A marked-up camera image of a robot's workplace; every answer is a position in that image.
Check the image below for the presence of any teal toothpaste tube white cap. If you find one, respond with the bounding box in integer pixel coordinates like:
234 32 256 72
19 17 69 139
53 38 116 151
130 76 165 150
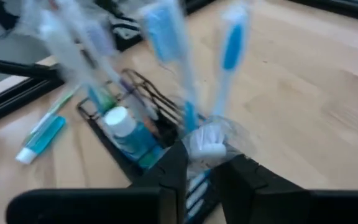
14 114 67 165

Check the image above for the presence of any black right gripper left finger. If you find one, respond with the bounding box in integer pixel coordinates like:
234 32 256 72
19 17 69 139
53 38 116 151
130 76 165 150
6 140 189 224

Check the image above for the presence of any small blue mouthwash bottle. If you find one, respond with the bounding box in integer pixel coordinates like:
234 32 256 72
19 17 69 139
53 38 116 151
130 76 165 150
103 106 164 162

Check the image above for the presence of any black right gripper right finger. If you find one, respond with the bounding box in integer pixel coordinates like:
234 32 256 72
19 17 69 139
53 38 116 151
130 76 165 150
210 154 358 224

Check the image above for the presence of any green white toothbrush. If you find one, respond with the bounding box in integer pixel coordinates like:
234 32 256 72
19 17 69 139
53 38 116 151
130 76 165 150
23 83 83 147
51 0 117 113

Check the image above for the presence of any black wire organizer rack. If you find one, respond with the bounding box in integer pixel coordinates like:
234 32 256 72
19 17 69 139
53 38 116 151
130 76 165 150
76 68 217 224

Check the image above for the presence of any blue white toothbrush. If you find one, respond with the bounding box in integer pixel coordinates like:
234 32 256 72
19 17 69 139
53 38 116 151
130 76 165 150
180 114 254 224
211 0 253 118
20 0 105 106
138 0 200 131

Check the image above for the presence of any purple white toothbrush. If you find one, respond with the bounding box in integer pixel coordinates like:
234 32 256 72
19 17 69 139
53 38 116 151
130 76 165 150
82 12 161 122

